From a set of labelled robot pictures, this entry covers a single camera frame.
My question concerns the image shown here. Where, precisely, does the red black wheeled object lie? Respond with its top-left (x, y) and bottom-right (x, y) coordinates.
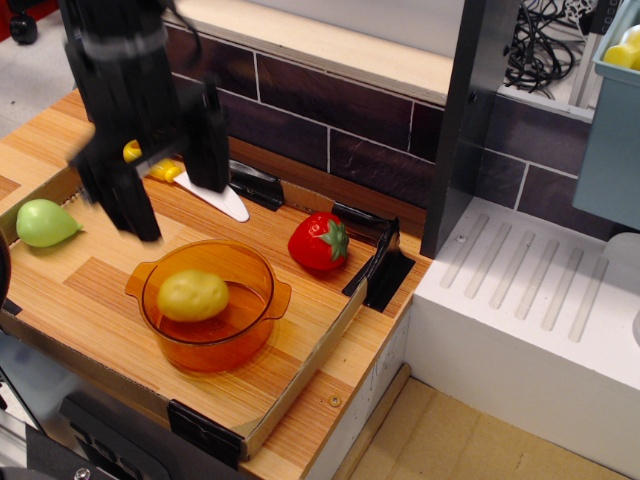
top-left (1, 0), bottom-right (41, 45)

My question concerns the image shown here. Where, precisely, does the yellow handled white toy knife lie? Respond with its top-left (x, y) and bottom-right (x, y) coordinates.
top-left (136, 158), bottom-right (250, 223)

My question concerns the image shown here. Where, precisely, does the cardboard fence with black tape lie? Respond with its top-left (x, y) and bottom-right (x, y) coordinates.
top-left (0, 113), bottom-right (417, 470)

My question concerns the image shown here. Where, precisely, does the white toy sink drainboard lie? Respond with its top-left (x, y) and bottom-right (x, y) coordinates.
top-left (405, 199), bottom-right (639, 478)

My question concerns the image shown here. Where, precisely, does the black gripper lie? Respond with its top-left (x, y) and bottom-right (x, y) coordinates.
top-left (65, 29), bottom-right (230, 242)

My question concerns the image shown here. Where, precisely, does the orange transparent plastic pot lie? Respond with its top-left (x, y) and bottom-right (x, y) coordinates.
top-left (125, 240), bottom-right (292, 373)

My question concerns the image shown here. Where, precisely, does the dark grey vertical post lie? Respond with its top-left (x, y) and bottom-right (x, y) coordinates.
top-left (421, 0), bottom-right (519, 258)

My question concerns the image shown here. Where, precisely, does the red toy strawberry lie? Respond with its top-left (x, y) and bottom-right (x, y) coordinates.
top-left (288, 212), bottom-right (350, 271)

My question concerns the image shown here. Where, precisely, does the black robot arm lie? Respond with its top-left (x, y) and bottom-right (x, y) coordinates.
top-left (60, 1), bottom-right (230, 242)

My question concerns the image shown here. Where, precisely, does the black cable bundle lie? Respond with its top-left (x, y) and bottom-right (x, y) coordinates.
top-left (502, 0), bottom-right (596, 99)

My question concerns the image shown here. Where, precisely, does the teal plastic bin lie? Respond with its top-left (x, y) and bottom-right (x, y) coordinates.
top-left (573, 1), bottom-right (639, 229)

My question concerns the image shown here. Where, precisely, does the yellow toy in bin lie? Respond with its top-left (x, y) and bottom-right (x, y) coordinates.
top-left (603, 25), bottom-right (639, 71)

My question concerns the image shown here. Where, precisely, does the green toy pear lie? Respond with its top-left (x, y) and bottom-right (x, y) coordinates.
top-left (16, 199), bottom-right (83, 248)

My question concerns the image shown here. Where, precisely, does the yellow toy potato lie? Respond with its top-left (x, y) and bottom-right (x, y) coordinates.
top-left (157, 269), bottom-right (230, 322)

